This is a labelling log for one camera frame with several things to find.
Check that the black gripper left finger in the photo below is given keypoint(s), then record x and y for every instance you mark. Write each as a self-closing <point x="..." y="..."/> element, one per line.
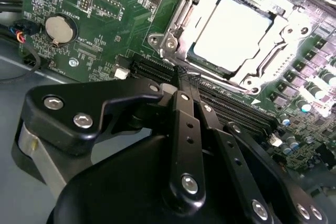
<point x="65" y="108"/>

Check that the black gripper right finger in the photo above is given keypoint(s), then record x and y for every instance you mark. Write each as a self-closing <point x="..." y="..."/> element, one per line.
<point x="225" y="153"/>

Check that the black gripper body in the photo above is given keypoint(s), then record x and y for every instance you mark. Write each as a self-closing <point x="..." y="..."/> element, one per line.
<point x="118" y="187"/>

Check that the metal socket cover frame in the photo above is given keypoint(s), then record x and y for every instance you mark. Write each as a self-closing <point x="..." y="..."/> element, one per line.
<point x="262" y="51"/>

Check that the silver square CPU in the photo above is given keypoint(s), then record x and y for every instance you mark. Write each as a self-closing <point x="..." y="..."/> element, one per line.
<point x="231" y="35"/>

